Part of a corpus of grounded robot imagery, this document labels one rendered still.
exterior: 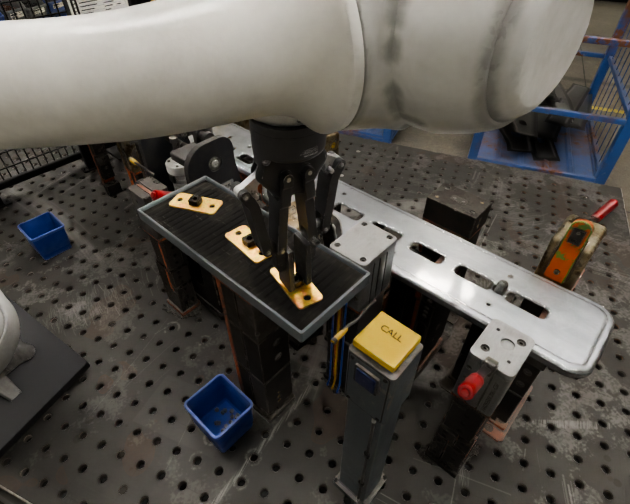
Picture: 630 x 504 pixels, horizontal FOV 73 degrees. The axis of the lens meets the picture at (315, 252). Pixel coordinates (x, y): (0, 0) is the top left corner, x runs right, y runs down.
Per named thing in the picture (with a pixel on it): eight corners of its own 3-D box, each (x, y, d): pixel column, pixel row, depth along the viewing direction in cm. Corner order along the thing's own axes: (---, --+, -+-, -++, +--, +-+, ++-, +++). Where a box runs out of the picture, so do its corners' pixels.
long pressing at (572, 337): (622, 307, 76) (627, 302, 75) (582, 393, 64) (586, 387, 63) (178, 98, 144) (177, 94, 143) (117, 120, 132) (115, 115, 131)
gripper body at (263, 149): (265, 136, 36) (273, 221, 43) (346, 113, 40) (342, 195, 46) (230, 105, 41) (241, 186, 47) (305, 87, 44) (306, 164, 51)
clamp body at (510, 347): (484, 445, 87) (550, 340, 62) (457, 489, 80) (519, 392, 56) (442, 415, 91) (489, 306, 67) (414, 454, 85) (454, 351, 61)
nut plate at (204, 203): (224, 202, 71) (223, 196, 70) (213, 215, 68) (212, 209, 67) (180, 193, 73) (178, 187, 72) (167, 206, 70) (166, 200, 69)
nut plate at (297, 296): (324, 298, 55) (324, 292, 54) (299, 311, 53) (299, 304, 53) (292, 261, 60) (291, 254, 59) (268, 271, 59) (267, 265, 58)
